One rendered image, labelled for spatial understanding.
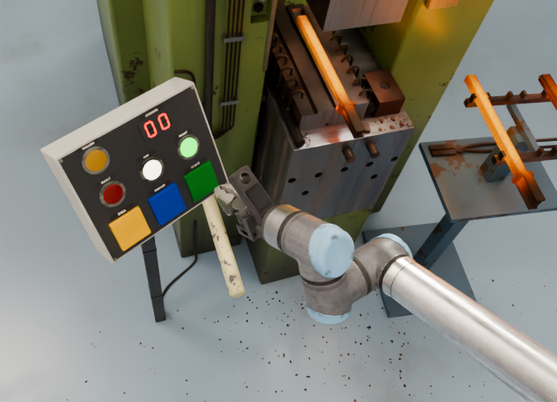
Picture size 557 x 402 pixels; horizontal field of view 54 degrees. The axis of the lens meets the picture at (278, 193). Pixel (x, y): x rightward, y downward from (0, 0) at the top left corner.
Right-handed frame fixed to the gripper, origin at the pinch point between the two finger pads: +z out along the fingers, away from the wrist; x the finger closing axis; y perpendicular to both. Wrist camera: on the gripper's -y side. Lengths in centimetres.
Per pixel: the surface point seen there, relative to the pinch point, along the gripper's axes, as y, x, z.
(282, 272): 84, 37, 48
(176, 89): -21.6, 2.5, 8.3
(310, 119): 5.1, 37.8, 9.5
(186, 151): -8.3, -1.1, 7.1
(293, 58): -6, 48, 23
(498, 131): 21, 75, -24
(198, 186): 1.1, -1.5, 6.7
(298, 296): 96, 38, 43
